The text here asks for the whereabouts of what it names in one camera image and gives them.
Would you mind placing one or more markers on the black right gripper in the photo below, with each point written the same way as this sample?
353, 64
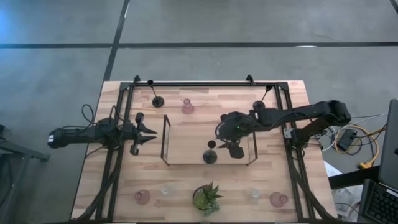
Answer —
237, 151

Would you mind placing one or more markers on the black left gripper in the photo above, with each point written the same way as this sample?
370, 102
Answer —
133, 133

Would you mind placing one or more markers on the tall black candlestick holder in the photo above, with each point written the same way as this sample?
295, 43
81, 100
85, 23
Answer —
257, 104
158, 101

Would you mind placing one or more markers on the pink glass candle holder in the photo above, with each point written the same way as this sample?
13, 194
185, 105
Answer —
187, 108
277, 199
142, 197

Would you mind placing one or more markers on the clear glass candle holder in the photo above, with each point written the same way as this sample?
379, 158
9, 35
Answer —
253, 194
168, 190

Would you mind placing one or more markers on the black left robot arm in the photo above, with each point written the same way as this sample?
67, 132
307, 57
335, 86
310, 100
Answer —
77, 135

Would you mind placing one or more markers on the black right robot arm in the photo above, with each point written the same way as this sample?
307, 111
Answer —
311, 112

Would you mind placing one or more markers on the short black candlestick holder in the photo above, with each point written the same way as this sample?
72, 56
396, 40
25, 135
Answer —
210, 157

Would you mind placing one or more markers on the clear acrylic tray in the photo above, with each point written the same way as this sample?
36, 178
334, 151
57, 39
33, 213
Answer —
192, 149

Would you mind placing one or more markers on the potted succulent plant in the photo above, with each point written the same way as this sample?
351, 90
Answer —
205, 199

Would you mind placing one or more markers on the white paper sheet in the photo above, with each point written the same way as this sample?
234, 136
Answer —
332, 170

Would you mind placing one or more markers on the black power adapter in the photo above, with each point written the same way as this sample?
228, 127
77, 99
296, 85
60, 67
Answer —
346, 140

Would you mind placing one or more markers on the black metal stand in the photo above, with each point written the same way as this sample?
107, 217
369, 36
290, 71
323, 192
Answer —
18, 151

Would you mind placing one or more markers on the black desk beam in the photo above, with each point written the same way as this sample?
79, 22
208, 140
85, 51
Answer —
351, 179

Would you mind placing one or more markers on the dark grey laptop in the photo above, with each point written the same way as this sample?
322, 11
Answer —
388, 149

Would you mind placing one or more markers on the silver metal bracket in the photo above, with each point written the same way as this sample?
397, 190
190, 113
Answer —
287, 133

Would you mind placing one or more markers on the black metal rig frame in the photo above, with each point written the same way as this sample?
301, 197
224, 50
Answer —
202, 84

